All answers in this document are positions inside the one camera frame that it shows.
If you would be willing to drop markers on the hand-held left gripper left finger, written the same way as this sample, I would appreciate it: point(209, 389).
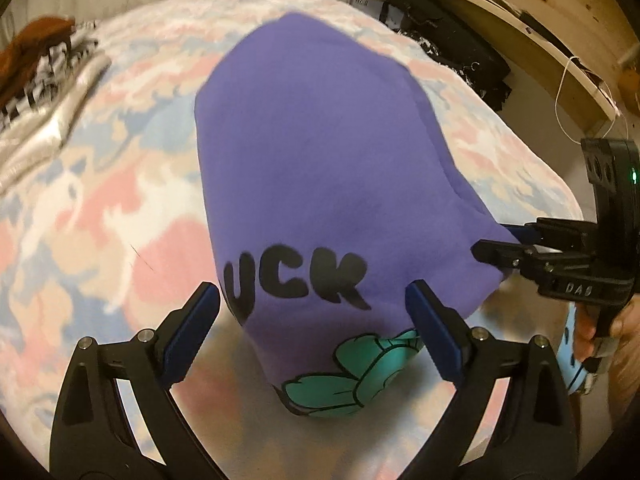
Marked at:
point(187, 335)

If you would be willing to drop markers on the pastel patterned bed blanket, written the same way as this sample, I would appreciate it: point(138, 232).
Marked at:
point(100, 210)

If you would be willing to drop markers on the brown garment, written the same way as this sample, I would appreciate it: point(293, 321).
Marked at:
point(30, 45)

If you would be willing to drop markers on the wooden bookshelf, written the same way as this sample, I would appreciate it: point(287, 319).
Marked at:
point(550, 35)

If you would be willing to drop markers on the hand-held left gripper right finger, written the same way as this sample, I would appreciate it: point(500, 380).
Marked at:
point(437, 335)

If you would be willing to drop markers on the person's right hand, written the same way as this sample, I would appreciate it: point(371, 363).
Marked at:
point(585, 330)

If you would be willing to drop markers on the silver satin pillow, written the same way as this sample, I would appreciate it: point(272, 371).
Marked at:
point(45, 135)

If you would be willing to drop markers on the black white patterned garment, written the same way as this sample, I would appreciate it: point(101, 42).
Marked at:
point(45, 80)

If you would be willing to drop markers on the white carton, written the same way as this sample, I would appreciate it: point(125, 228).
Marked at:
point(367, 5)

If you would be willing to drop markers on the purple zip hoodie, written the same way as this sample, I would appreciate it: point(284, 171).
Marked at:
point(325, 160)

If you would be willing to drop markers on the black speckled cloth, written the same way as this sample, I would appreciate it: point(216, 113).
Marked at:
point(475, 65)

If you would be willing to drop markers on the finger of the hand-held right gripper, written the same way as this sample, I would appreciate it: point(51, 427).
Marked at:
point(530, 234)
point(500, 251)

